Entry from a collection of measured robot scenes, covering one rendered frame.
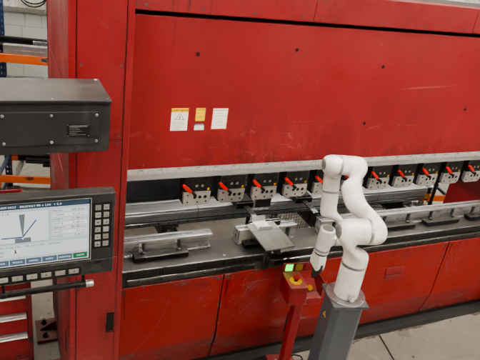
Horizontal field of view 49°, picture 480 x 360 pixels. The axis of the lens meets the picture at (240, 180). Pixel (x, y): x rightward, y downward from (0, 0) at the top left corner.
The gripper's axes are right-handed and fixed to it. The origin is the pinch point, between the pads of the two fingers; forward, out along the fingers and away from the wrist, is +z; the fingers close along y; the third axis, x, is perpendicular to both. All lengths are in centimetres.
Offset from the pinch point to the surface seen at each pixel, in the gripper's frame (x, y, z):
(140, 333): -95, -3, 41
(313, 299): -0.1, 6.6, 14.1
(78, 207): -128, 39, -74
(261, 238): -30.7, -14.2, -14.9
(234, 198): -46, -26, -34
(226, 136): -56, -29, -70
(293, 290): -13.8, 6.0, 6.5
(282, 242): -19.7, -9.3, -15.3
